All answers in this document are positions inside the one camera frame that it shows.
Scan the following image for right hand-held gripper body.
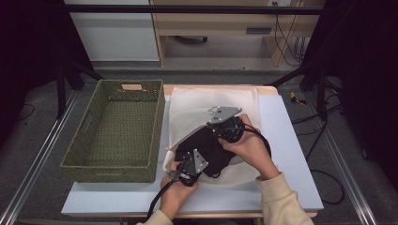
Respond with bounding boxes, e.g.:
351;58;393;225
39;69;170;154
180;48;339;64
207;105;246;144

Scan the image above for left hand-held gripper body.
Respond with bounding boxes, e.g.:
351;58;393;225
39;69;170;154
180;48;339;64
168;148;209;188

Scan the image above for black garment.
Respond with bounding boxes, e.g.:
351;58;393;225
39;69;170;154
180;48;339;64
174;124;237;179

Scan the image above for white drawstring cloth bag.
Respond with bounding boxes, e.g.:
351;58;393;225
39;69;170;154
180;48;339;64
161;86;263;188

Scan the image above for green woven basket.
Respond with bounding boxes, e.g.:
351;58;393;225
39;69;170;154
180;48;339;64
60;79;166;184

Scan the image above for person's left hand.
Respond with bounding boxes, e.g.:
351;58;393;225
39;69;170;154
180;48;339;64
160;160;200;220

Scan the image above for person's right hand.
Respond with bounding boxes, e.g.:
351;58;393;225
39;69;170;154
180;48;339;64
218;113;280;181

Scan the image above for yellow and black tool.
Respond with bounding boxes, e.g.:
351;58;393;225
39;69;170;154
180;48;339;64
289;91;308;106

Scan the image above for wooden desk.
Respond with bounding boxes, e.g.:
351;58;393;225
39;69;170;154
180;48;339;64
149;0;327;68

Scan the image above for black metal stand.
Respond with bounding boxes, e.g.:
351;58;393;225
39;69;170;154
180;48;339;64
268;61;330;122
55;58;105;120

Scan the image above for black horizontal bar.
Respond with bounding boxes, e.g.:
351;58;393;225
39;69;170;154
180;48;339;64
61;4;324;15

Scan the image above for white cabinet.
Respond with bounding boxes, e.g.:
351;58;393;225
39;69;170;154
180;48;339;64
62;0;161;62

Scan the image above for right hand-held gripper cable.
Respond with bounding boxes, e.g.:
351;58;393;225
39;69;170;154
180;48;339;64
239;123;273;158

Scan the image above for hand-held gripper cable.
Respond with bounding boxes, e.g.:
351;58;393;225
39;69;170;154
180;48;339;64
239;123;273;158
145;161;186;220

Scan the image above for left hand-held gripper cable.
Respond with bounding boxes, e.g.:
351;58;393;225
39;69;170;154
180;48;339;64
145;161;186;220

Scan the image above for hanging black cables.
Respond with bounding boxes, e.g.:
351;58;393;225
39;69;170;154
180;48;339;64
271;1;307;68

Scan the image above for aluminium rail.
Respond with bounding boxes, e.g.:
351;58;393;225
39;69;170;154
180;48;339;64
303;91;379;225
0;89;80;225

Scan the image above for thin black floor cable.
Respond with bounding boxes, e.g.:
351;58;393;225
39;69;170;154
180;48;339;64
18;103;36;122

